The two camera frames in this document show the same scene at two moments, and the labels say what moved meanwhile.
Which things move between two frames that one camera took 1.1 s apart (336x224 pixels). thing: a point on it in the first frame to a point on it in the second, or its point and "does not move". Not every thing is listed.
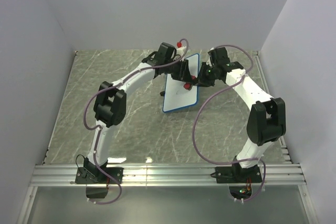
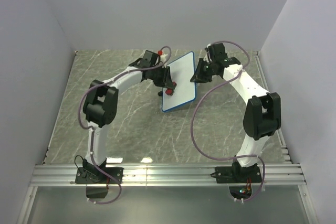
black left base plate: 95,176 does not move
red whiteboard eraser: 188,85 to 169,91
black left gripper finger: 193,78 to 173,85
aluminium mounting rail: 168,174 does not move
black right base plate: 225,174 does not move
